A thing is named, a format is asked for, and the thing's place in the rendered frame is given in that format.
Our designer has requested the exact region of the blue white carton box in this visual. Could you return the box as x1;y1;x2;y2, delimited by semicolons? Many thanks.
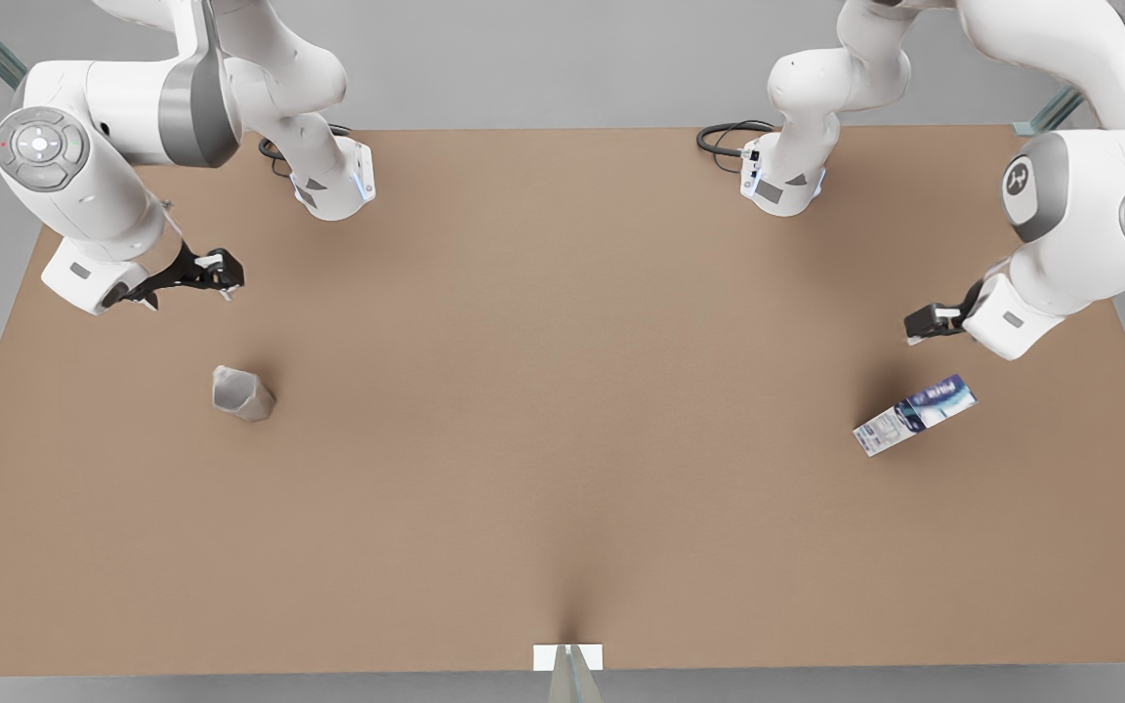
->
853;373;978;458

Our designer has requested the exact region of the grey paper cup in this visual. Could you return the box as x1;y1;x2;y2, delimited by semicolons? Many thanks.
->
212;365;276;423

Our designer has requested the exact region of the black cable loop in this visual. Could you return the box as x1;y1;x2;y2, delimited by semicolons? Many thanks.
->
258;123;353;179
696;120;778;175

